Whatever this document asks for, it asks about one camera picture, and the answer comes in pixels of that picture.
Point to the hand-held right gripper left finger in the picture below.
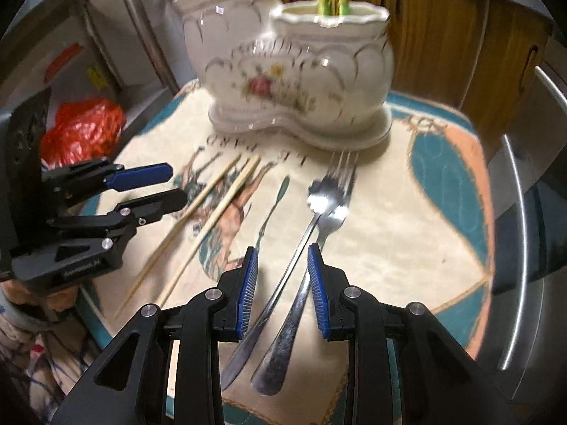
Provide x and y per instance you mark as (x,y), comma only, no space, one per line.
(246,296)

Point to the silver steel fork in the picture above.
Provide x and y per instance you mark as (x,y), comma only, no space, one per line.
(323,195)

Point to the wooden chopstick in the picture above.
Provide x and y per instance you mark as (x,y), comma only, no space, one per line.
(186,225)
(217,221)

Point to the white ceramic drip tray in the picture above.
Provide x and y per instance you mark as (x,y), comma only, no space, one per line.
(354,135)

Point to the crumpled red plastic bag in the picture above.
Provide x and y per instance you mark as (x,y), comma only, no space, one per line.
(84,133)

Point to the printed quilted cloth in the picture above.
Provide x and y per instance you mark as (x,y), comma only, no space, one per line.
(398,239)

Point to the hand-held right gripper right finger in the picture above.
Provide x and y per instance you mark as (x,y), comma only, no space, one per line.
(320,296)

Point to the stainless steel oven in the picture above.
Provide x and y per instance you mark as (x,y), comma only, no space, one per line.
(536,230)

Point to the chrome pole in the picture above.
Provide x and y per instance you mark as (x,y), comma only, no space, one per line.
(146,31)

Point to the white appliance red label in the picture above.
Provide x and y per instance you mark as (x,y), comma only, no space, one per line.
(66,35)

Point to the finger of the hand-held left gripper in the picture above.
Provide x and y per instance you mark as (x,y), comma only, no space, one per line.
(155,206)
(141,175)

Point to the person's left hand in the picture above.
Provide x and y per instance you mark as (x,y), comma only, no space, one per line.
(48,299)

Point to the stainless steel fork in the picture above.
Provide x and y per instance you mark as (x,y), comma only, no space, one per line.
(339,217)

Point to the white floral ceramic utensil holder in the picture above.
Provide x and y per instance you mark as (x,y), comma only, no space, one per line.
(319,75)

